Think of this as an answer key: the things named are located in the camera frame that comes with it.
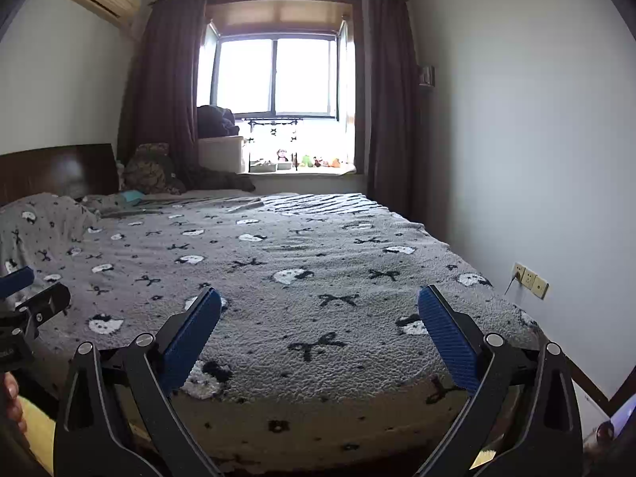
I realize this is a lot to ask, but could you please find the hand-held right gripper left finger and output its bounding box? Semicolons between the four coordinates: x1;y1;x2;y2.
52;286;223;477

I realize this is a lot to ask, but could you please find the grey printed fleece blanket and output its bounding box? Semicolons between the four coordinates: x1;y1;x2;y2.
0;191;547;464

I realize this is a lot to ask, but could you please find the dark clothes pile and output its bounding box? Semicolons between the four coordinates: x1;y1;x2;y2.
197;104;240;138

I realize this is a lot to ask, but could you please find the brown curtain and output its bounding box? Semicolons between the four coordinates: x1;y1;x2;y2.
129;0;210;186
366;0;429;225

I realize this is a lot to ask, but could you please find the white storage box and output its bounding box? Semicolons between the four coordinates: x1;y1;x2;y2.
198;134;247;175

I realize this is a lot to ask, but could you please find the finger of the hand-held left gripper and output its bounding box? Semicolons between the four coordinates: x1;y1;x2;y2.
14;282;72;341
0;266;35;300

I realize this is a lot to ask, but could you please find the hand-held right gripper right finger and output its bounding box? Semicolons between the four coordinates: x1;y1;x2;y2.
415;285;586;477

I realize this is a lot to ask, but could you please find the grey printed pillow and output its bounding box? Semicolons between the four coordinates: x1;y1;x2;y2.
0;193;101;281

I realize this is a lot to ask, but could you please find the person's left hand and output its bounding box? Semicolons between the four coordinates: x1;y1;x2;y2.
0;372;27;437

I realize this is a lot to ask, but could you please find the purple glossy object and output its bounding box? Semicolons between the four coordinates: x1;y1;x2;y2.
593;396;636;452

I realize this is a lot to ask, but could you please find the dark cloth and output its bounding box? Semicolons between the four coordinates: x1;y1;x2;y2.
183;164;258;193

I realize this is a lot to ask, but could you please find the window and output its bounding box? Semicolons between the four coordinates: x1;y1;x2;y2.
198;2;359;121

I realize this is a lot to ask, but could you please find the black hanging rack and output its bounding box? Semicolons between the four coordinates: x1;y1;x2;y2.
240;116;305;146

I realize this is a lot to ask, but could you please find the dark wooden headboard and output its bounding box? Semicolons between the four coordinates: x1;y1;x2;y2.
0;143;120;207

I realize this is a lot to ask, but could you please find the camouflage patterned pillow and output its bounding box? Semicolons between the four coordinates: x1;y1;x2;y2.
122;142;186;196

